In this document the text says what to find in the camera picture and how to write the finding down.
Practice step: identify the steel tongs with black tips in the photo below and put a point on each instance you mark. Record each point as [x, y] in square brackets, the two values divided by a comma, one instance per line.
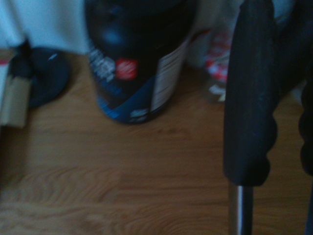
[249, 98]

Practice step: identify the black tub with blue label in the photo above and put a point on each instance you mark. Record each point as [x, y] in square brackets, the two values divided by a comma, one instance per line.
[137, 49]

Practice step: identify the white container with red stripe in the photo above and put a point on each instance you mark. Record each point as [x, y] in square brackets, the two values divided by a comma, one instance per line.
[196, 51]

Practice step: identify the red and white package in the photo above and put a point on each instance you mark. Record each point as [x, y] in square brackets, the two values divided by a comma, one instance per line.
[218, 58]

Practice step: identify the black round stand base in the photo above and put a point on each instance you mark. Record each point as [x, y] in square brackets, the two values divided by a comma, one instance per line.
[47, 76]

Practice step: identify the brown cardboard box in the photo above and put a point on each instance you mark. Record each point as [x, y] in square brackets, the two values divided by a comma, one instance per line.
[13, 98]

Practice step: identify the white cloth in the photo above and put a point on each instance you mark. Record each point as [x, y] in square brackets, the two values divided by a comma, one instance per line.
[44, 22]

